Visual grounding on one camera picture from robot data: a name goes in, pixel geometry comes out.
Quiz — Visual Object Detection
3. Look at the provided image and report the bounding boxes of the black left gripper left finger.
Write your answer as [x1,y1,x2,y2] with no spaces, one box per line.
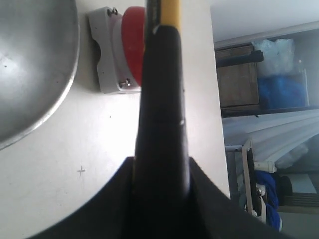
[30,157,134,239]

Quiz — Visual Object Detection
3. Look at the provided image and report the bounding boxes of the round stainless steel plate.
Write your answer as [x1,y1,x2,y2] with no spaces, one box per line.
[0,0,80,148]

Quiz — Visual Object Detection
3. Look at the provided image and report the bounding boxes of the white draped cloth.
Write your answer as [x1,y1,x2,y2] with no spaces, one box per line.
[222,110,319,169]

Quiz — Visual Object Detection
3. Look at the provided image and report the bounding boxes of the clear plastic bag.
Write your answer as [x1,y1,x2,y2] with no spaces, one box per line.
[251,38,304,79]

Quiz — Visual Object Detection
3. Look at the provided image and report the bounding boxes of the red dome push button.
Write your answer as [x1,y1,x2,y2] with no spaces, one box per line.
[88,6,145,94]

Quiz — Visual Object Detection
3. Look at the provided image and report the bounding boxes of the yellow black claw hammer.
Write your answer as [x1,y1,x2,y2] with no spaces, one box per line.
[132,0,190,239]

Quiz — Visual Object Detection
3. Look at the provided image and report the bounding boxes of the blue cloth bundle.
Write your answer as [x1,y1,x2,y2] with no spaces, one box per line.
[255,171,282,231]

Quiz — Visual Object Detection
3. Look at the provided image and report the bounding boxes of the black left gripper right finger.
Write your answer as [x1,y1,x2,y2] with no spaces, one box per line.
[188,156,319,239]

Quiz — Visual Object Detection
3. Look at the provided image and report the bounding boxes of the white framed board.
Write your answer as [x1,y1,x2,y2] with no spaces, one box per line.
[241,139,266,223]

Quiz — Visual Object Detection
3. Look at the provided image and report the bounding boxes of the blue plastic bag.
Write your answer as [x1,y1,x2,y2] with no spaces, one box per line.
[258,76,306,110]

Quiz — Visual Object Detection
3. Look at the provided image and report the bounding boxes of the brown cardboard box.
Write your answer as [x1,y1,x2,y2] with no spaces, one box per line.
[215,45,264,108]

